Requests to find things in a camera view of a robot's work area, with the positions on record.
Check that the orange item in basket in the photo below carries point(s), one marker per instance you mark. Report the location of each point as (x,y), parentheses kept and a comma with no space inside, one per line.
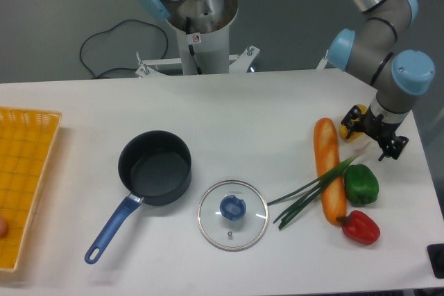
(3,227)

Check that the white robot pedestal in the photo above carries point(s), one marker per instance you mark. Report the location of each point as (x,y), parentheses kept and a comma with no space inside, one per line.
(202,30)

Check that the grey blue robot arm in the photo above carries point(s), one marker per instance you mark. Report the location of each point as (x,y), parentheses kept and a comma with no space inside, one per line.
(399,79)

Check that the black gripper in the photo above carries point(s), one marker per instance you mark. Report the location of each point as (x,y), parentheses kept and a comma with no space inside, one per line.
(381,126)

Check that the black corner object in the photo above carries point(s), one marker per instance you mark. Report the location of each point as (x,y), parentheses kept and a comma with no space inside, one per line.
(435,253)

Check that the green onion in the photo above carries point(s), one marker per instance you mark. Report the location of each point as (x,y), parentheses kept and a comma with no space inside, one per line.
(329,185)

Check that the dark saucepan blue handle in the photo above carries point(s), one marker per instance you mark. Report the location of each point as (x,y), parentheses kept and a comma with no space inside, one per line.
(155,167)

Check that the yellow woven basket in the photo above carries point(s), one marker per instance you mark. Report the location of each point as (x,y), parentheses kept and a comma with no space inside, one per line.
(27,138)

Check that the green bell pepper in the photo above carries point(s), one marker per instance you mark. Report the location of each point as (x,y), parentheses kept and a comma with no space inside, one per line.
(361,185)

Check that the red bell pepper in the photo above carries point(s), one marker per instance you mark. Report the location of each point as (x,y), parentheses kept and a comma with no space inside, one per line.
(359,227)

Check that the glass pot lid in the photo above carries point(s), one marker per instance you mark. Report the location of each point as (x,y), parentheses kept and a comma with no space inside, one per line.
(232,215)

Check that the yellow bell pepper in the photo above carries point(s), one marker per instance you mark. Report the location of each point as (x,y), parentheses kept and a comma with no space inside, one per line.
(344,132)

